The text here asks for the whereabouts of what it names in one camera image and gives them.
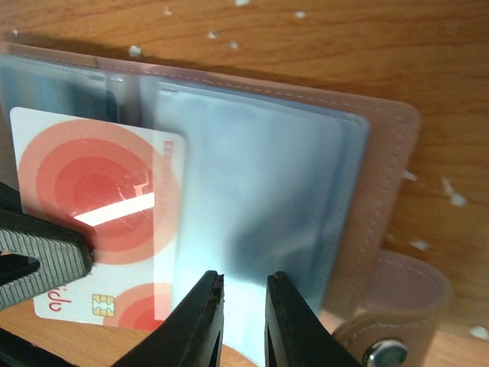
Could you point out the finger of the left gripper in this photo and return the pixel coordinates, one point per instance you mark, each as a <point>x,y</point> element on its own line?
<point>36,255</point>

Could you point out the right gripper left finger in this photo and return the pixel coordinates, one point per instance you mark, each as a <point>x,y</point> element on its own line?
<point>192,333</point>

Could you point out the blue credit card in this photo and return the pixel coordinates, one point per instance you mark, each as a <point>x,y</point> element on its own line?
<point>81,95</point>

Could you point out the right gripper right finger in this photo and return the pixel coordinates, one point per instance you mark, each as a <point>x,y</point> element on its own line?
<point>294,336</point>

